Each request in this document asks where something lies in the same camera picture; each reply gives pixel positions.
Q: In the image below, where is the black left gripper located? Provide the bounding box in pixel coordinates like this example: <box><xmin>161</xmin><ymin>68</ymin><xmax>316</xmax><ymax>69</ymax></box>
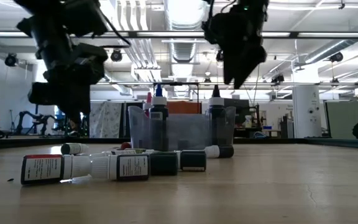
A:
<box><xmin>27</xmin><ymin>42</ymin><xmax>109</xmax><ymax>126</ymax></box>

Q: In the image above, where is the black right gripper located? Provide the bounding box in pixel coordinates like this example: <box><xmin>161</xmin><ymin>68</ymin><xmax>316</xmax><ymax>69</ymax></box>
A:
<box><xmin>202</xmin><ymin>0</ymin><xmax>269</xmax><ymax>90</ymax></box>

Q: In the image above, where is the green bottle white label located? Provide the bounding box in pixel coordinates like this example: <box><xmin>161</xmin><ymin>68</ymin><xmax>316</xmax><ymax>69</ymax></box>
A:
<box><xmin>60</xmin><ymin>142</ymin><xmax>90</xmax><ymax>156</ymax></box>

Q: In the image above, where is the black-tipped food coloring bottle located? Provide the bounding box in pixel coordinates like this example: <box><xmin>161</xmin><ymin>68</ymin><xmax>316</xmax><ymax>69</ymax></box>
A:
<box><xmin>208</xmin><ymin>84</ymin><xmax>227</xmax><ymax>147</ymax></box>

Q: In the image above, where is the translucent plastic bin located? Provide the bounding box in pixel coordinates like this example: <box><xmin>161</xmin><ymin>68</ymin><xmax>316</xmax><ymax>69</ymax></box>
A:
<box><xmin>127</xmin><ymin>105</ymin><xmax>237</xmax><ymax>152</ymax></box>

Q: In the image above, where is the white-capped dark coloring bottle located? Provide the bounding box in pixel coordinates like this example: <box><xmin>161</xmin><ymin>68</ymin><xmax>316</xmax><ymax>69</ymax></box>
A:
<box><xmin>204</xmin><ymin>144</ymin><xmax>235</xmax><ymax>159</ymax></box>

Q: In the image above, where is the white-labelled coloring bottle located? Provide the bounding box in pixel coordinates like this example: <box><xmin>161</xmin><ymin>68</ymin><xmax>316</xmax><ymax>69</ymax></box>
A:
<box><xmin>88</xmin><ymin>149</ymin><xmax>138</xmax><ymax>157</ymax></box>

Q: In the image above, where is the red-banded labelled coloring bottle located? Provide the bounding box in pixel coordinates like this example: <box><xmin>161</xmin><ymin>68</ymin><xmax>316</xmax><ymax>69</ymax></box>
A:
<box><xmin>20</xmin><ymin>154</ymin><xmax>92</xmax><ymax>186</ymax></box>

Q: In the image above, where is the pink-tipped food coloring bottle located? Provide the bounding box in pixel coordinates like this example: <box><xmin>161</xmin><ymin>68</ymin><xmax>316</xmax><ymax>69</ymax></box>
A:
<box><xmin>142</xmin><ymin>91</ymin><xmax>154</xmax><ymax>119</ymax></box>

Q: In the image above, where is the dark labelled food coloring bottle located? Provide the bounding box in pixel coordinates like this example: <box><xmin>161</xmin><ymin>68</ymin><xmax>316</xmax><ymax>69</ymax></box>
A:
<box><xmin>90</xmin><ymin>153</ymin><xmax>150</xmax><ymax>182</ymax></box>

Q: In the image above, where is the blue-tipped food coloring bottle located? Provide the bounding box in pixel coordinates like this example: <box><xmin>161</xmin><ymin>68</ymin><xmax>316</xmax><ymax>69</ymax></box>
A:
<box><xmin>149</xmin><ymin>83</ymin><xmax>170</xmax><ymax>152</ymax></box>

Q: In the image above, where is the dark green food coloring bottle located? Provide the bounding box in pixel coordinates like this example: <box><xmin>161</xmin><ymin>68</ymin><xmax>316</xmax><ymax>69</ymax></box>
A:
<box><xmin>149</xmin><ymin>151</ymin><xmax>179</xmax><ymax>177</ymax></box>

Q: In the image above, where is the patterned white curtain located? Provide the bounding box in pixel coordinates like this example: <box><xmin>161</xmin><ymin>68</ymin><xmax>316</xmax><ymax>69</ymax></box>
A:
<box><xmin>89</xmin><ymin>101</ymin><xmax>123</xmax><ymax>139</ymax></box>

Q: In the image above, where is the orange panel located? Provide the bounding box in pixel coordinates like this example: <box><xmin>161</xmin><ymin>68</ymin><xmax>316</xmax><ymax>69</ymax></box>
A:
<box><xmin>166</xmin><ymin>101</ymin><xmax>203</xmax><ymax>115</ymax></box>

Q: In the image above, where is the white round column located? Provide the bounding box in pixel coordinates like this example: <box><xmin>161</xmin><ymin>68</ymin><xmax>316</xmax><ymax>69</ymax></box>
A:
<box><xmin>291</xmin><ymin>85</ymin><xmax>323</xmax><ymax>139</ymax></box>

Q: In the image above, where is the green partition panel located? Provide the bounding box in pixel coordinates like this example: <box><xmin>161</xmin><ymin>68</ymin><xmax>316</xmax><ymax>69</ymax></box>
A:
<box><xmin>324</xmin><ymin>100</ymin><xmax>358</xmax><ymax>140</ymax></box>

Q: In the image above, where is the thin hanging cable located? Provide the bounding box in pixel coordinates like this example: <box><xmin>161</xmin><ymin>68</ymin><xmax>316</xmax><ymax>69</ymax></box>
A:
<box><xmin>252</xmin><ymin>63</ymin><xmax>260</xmax><ymax>107</ymax></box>

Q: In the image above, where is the black table edge rail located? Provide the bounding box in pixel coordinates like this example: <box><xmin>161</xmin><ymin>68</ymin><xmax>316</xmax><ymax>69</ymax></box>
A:
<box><xmin>0</xmin><ymin>136</ymin><xmax>358</xmax><ymax>151</ymax></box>

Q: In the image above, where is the silver ventilation duct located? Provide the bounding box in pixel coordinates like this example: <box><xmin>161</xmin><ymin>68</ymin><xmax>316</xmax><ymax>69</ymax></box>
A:
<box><xmin>162</xmin><ymin>0</ymin><xmax>208</xmax><ymax>85</ymax></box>

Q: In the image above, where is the overhead frame beam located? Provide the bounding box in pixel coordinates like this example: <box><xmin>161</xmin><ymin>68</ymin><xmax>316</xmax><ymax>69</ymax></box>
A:
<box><xmin>0</xmin><ymin>30</ymin><xmax>358</xmax><ymax>40</ymax></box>

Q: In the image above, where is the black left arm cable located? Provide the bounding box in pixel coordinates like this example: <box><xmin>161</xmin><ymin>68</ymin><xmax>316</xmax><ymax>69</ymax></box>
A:
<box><xmin>99</xmin><ymin>11</ymin><xmax>132</xmax><ymax>49</ymax></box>

